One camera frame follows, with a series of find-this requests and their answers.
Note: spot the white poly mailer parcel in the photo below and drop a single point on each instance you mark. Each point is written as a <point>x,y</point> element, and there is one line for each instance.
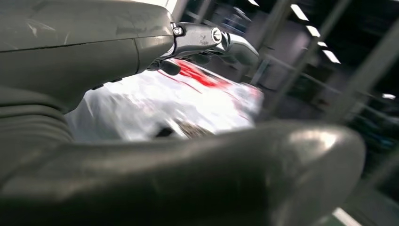
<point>149,106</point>

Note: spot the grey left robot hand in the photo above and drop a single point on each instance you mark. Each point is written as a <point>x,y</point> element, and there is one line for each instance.
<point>187,181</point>

